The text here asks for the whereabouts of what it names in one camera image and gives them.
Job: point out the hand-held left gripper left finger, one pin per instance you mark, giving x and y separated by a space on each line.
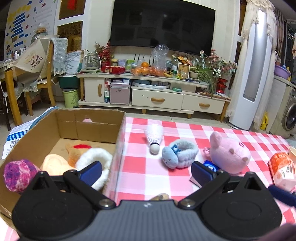
92 172

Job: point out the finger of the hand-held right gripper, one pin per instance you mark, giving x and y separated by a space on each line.
282 194

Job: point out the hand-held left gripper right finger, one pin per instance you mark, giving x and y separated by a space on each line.
201 172

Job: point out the white fluffy earmuffs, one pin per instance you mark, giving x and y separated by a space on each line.
105 162

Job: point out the yellow plush bear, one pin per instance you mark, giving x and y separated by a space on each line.
74 153

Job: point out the grey-blue plush wristband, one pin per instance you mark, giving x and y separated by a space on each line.
171 158

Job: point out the pink plush pig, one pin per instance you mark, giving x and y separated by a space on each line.
229 153

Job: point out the peach knitted plush doll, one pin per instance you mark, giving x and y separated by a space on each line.
55 164

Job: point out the cardboard box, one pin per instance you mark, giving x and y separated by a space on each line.
69 125

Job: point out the white plastic shuttlecock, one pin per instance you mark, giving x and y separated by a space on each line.
153 136

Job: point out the purple pink knitted toy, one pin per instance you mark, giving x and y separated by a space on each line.
18 176

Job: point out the orange snack packet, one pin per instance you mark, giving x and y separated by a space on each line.
281 166

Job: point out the paper cup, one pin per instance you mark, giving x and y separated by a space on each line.
292 153

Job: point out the pink checked tablecloth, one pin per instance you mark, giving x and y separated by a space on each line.
138 166

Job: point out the yellow bottle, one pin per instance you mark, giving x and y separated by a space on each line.
264 121

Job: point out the washing machine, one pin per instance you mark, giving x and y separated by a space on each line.
289 118

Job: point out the green trash bin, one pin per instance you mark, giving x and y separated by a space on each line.
71 98

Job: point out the silver aluminium case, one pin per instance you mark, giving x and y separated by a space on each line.
120 93

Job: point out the printed papers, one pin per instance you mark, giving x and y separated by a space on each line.
16 136

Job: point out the cream television cabinet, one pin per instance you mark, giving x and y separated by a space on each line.
157 99

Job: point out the red vase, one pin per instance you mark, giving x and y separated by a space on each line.
221 85

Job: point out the dark green storage box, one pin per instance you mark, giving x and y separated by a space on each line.
69 81

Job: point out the green potted plant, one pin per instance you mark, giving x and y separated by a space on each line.
203 71

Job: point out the white oval tray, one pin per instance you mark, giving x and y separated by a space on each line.
150 84

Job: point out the red gift box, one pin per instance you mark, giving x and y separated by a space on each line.
113 69

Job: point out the dried flower bouquet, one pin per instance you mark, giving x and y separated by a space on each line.
219 64

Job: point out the glass electric kettle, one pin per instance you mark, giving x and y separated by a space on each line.
91 61

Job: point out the white printed document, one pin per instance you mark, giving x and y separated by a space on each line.
74 61

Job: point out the pile of oranges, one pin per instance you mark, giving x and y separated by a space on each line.
143 69

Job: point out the light wooden chair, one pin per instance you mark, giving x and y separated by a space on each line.
49 64

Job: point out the white tower air conditioner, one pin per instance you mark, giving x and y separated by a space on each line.
254 69

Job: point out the wooden dining table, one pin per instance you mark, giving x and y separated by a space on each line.
10 88

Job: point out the red berry branches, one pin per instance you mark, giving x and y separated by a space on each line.
105 52

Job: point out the purple basin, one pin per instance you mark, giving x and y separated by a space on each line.
282 71

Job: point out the white lace chair cover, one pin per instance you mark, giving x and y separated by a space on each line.
59 53

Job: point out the beige printed tote bag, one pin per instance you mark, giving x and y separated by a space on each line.
30 60

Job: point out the wrapped gift basket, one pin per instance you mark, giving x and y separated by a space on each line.
40 33

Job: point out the black flat television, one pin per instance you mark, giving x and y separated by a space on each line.
161 25

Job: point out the wall poster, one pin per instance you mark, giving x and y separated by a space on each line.
18 20

